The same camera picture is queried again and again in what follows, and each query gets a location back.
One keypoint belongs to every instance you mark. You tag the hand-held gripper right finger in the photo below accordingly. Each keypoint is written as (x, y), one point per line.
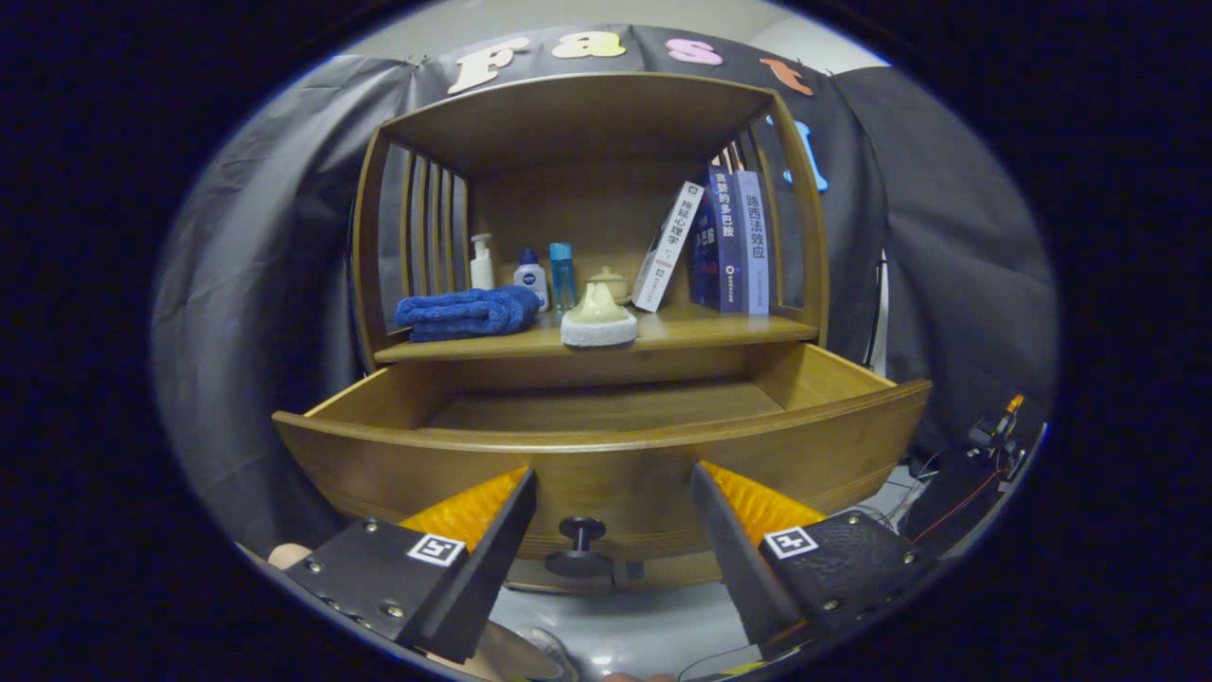
(729, 549)

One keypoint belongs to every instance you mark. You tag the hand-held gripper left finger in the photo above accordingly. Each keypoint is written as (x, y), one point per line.
(492, 559)

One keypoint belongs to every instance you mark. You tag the wooden countertop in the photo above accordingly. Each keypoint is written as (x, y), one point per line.
(710, 327)

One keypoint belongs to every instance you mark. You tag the brown wooden cabinet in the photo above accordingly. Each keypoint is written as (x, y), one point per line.
(587, 123)

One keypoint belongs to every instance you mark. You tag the blue folded towel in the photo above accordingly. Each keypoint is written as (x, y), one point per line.
(464, 313)

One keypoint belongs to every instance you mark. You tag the white bottle with blue cap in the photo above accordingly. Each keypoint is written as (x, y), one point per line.
(531, 279)

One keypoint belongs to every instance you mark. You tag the white pump bottle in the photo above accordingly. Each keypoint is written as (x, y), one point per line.
(482, 273)

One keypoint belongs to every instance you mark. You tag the clear blue bottle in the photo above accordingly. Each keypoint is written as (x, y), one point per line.
(562, 279)

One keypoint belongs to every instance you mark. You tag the black and orange device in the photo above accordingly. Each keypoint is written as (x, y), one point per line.
(994, 436)

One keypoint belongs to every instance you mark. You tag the beige lidded teacup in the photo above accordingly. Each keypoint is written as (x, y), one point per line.
(611, 281)

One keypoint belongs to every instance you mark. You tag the dark blue book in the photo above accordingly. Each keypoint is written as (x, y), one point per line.
(720, 246)

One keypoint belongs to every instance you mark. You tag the pale lavender book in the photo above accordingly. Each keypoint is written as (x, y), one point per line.
(755, 246)

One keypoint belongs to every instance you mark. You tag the white book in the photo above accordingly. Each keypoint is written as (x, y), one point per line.
(668, 251)

